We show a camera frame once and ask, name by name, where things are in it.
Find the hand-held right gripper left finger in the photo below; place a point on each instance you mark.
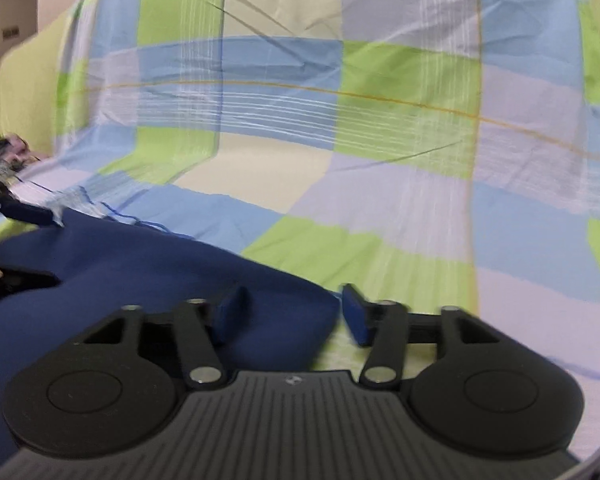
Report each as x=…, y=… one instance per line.
x=232, y=310

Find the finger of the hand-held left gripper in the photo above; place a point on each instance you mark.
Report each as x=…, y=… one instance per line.
x=10, y=280
x=32, y=214

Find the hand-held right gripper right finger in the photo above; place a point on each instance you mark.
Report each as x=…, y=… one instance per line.
x=357, y=315

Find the navy fleece-lined garment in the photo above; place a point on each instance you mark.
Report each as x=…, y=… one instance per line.
x=130, y=270

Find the green covered sofa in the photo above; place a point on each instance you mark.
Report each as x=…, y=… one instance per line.
x=27, y=90

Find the checked blue green blanket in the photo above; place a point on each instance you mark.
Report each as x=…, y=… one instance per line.
x=380, y=135

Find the wall switch plate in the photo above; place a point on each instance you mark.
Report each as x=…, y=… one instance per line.
x=11, y=33

